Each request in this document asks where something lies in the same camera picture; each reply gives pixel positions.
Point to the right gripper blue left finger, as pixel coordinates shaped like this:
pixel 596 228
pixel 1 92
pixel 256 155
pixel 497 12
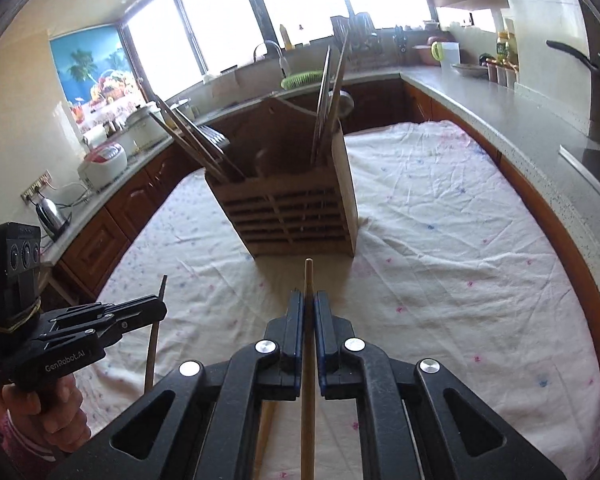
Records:
pixel 199 422

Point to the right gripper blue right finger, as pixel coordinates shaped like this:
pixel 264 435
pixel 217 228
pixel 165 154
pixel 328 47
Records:
pixel 417 421

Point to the ridged wooden chopstick pair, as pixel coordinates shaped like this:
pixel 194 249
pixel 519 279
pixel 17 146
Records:
pixel 165 109
pixel 193 149

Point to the stainless steel fork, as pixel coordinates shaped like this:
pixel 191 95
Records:
pixel 216 144

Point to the long metal spoon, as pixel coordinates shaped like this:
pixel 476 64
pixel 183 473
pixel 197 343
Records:
pixel 344 107

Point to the left human hand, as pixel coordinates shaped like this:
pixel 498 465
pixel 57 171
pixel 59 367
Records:
pixel 61 424

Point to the steel electric kettle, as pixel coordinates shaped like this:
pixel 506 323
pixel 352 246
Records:
pixel 53 221

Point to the white floral tablecloth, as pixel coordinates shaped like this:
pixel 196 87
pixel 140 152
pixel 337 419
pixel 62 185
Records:
pixel 449 263

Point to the white pink rice cooker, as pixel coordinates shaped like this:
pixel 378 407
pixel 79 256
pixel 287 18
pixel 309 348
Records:
pixel 102 166

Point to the paper towel roll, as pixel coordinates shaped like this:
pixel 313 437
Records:
pixel 95 136

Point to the white tall cooker pot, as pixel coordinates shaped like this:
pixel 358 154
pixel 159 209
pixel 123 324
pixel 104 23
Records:
pixel 143 127

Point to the wooden utensil holder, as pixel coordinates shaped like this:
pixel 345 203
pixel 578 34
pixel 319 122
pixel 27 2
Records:
pixel 288 203

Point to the small white slow cooker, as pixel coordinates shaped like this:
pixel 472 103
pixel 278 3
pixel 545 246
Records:
pixel 185 107

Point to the tropical fruit poster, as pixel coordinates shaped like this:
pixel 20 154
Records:
pixel 96 76

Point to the white seasoning jars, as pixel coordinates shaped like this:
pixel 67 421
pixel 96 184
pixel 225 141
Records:
pixel 502 73

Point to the red bowl on counter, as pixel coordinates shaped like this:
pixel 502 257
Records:
pixel 423 51

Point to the white jug green lid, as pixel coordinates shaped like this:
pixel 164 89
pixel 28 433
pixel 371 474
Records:
pixel 447 53

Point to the dish drying rack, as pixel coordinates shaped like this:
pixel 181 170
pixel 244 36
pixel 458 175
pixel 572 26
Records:
pixel 358 39

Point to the yellow oil bottles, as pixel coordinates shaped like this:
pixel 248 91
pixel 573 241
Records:
pixel 506 48

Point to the yellow dish soap bottle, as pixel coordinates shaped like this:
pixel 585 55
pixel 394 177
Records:
pixel 286 39

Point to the wall power outlet strip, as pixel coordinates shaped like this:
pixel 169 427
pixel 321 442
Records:
pixel 43 181

